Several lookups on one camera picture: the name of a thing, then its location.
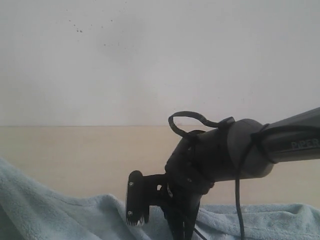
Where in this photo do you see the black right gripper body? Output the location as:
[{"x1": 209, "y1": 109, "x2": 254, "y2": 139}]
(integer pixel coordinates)
[{"x1": 163, "y1": 129, "x2": 226, "y2": 240}]

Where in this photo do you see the light blue fleece towel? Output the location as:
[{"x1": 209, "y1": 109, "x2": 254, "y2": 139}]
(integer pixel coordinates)
[{"x1": 0, "y1": 160, "x2": 320, "y2": 240}]

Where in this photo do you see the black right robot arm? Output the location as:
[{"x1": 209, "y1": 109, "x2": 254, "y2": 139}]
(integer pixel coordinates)
[{"x1": 125, "y1": 108, "x2": 320, "y2": 240}]

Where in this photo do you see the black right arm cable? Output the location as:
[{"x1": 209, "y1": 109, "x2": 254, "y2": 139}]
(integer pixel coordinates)
[{"x1": 167, "y1": 110, "x2": 273, "y2": 240}]

